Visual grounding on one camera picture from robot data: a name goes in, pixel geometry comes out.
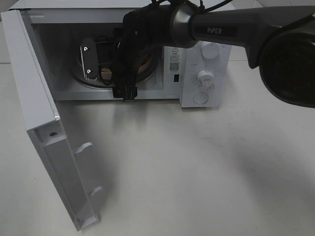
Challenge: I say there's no sandwich with white bread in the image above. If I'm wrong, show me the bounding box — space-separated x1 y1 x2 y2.
101 66 112 75

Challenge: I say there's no white microwave door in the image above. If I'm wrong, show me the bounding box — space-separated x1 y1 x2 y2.
1 10 102 231

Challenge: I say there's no white microwave oven body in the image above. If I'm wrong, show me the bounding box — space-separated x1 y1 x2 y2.
1 0 231 112

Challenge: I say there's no pink round plate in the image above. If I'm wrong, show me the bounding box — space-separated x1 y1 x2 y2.
71 54 157 87

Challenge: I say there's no glass microwave turntable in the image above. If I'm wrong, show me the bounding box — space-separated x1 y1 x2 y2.
70 54 158 89

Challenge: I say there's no upper white power knob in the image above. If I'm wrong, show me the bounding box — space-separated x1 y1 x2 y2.
200 41 221 59

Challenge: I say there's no round white door button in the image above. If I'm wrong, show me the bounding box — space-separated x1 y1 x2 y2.
193 92 209 105

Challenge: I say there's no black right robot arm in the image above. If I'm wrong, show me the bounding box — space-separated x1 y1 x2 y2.
110 0 315 108

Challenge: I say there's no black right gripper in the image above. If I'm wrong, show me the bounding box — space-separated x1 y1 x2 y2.
95 35 121 81

